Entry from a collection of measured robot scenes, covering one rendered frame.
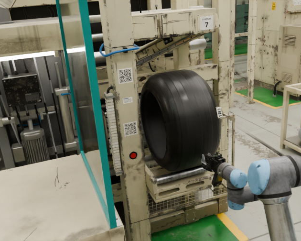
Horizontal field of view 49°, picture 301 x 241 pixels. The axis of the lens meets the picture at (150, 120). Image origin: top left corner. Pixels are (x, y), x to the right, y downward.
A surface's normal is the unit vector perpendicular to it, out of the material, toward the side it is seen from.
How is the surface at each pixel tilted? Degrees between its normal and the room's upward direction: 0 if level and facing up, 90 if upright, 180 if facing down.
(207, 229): 0
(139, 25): 90
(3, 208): 0
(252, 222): 0
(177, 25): 90
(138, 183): 90
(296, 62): 90
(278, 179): 63
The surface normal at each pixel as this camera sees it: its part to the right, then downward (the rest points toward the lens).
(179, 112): 0.00, -0.15
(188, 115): 0.29, -0.11
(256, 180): -0.99, 0.00
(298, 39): -0.94, 0.18
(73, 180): -0.07, -0.93
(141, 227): 0.35, 0.30
